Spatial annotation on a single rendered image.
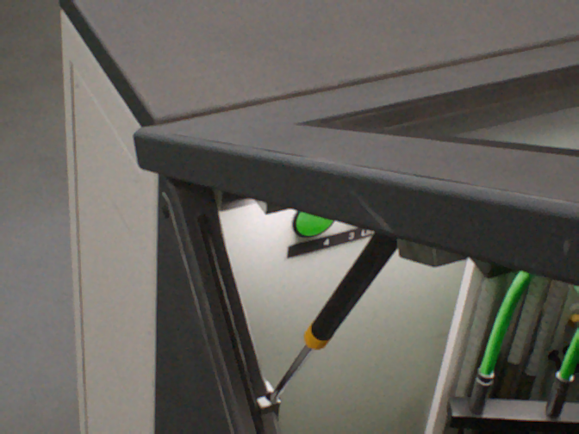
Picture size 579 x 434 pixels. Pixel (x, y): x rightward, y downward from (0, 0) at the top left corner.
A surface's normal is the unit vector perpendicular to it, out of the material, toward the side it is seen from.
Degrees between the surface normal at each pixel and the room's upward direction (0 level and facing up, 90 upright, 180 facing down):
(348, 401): 90
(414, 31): 0
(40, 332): 0
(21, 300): 0
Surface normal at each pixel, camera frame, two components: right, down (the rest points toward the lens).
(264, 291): 0.45, 0.59
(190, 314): -0.89, 0.22
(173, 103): 0.08, -0.78
